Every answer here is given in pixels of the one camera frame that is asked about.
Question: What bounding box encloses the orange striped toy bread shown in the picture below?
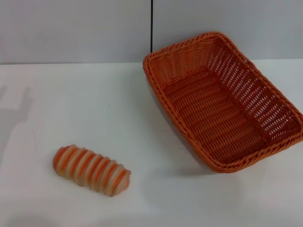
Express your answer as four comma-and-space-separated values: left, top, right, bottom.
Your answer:
52, 143, 132, 197

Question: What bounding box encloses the orange woven plastic basket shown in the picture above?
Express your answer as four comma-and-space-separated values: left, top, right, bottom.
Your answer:
142, 30, 303, 175

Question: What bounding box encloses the black vertical wall strip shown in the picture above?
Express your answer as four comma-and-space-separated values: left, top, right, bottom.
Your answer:
150, 0, 154, 53

